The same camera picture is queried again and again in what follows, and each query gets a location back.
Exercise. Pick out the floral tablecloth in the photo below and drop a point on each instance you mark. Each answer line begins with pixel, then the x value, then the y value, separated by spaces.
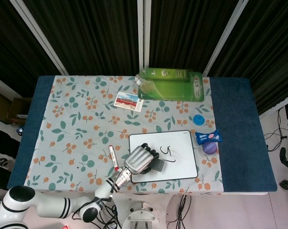
pixel 74 102

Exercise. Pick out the large green plastic bottle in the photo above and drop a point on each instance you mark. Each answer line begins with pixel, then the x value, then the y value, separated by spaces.
pixel 172 88

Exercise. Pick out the blue round lid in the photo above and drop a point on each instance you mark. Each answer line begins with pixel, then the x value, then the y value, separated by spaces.
pixel 198 120

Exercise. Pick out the blue table mat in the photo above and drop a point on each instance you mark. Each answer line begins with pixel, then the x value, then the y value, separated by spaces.
pixel 237 133

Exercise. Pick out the small white whiteboard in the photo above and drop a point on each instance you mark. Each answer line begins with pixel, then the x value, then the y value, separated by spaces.
pixel 182 164

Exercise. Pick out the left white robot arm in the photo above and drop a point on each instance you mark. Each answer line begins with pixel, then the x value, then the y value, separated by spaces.
pixel 50 207

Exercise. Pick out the blue cookie packet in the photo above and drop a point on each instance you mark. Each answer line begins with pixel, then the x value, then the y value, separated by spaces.
pixel 208 137

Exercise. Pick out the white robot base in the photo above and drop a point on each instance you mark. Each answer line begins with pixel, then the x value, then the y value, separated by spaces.
pixel 140 218

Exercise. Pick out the purple round ball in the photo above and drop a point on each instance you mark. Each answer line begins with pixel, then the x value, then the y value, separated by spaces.
pixel 209 149

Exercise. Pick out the red building postcard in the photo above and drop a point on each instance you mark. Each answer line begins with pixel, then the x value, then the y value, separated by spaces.
pixel 128 101

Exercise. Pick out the red whiteboard marker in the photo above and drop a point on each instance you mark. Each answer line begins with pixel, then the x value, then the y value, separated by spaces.
pixel 113 155

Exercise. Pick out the white frame post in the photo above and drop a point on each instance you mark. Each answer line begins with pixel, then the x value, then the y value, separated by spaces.
pixel 41 38
pixel 143 33
pixel 223 35

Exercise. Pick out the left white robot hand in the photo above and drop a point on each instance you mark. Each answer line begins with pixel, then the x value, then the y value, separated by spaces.
pixel 139 162

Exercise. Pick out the grey whiteboard eraser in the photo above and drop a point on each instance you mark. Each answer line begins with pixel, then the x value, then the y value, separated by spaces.
pixel 160 165

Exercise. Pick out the cardboard box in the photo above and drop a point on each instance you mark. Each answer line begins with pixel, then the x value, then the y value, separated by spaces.
pixel 17 107

